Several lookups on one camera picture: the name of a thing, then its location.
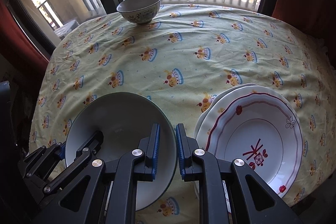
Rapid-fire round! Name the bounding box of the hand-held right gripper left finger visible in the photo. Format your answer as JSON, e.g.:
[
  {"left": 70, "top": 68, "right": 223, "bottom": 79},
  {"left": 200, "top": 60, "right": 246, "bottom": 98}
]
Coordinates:
[{"left": 31, "top": 123, "right": 161, "bottom": 224}]

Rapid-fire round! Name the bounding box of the red patterned white plate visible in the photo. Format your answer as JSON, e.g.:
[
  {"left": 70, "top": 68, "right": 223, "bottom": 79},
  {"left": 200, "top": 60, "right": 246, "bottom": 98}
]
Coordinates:
[{"left": 205, "top": 93, "right": 303, "bottom": 198}]

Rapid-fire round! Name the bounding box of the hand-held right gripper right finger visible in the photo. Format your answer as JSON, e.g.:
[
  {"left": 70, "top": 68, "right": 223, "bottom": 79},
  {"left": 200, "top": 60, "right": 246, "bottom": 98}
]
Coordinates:
[{"left": 175, "top": 123, "right": 302, "bottom": 224}]

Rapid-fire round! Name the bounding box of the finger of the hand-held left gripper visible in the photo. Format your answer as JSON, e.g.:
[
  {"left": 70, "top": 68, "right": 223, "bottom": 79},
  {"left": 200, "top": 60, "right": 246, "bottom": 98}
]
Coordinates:
[
  {"left": 43, "top": 130, "right": 104, "bottom": 195},
  {"left": 18, "top": 142, "right": 66, "bottom": 184}
]

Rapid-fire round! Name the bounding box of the white plastic object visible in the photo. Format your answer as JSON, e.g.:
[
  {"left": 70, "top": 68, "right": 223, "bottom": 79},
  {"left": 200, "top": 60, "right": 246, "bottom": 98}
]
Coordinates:
[{"left": 54, "top": 20, "right": 79, "bottom": 39}]

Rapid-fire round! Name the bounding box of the yellow cartoon print tablecloth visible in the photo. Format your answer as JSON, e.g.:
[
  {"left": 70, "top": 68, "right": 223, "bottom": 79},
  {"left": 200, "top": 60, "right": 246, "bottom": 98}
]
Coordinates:
[{"left": 28, "top": 4, "right": 336, "bottom": 224}]

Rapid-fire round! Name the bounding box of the yellow floral white plate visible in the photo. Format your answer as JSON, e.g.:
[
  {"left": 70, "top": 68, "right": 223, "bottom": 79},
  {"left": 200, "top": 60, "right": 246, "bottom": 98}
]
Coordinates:
[{"left": 194, "top": 83, "right": 290, "bottom": 214}]

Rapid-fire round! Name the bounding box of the green leaf print bowl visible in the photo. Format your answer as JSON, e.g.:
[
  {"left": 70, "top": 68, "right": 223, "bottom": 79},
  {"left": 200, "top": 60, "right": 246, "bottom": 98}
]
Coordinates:
[
  {"left": 117, "top": 0, "right": 162, "bottom": 24},
  {"left": 64, "top": 92, "right": 177, "bottom": 212}
]

